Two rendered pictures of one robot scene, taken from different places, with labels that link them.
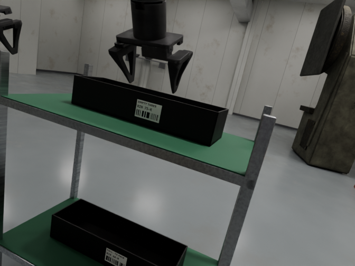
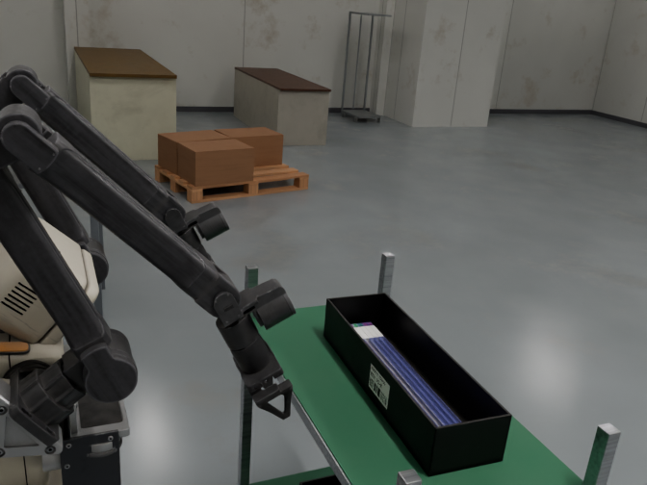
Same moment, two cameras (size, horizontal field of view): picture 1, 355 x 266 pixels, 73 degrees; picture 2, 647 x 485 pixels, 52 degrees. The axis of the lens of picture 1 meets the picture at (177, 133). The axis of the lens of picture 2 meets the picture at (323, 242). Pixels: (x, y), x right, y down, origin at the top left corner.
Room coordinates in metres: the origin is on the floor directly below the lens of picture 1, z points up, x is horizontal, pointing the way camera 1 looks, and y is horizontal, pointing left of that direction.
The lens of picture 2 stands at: (-0.15, -0.72, 1.80)
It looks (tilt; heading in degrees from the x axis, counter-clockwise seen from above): 21 degrees down; 48
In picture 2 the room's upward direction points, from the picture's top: 5 degrees clockwise
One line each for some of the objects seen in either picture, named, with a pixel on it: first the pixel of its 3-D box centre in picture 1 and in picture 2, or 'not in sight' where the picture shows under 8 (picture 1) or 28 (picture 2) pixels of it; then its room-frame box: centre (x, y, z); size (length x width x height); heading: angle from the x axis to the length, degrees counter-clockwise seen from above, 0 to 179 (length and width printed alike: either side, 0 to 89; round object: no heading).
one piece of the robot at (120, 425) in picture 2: not in sight; (80, 419); (0.24, 0.38, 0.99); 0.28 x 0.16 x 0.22; 72
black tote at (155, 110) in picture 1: (147, 106); (402, 369); (0.90, 0.13, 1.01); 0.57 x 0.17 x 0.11; 71
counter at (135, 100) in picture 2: not in sight; (120, 97); (3.28, 6.97, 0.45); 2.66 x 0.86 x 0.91; 72
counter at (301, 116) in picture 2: not in sight; (277, 103); (5.37, 6.60, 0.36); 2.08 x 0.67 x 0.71; 72
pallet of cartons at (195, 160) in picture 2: not in sight; (232, 161); (3.31, 4.54, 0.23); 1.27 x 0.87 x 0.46; 174
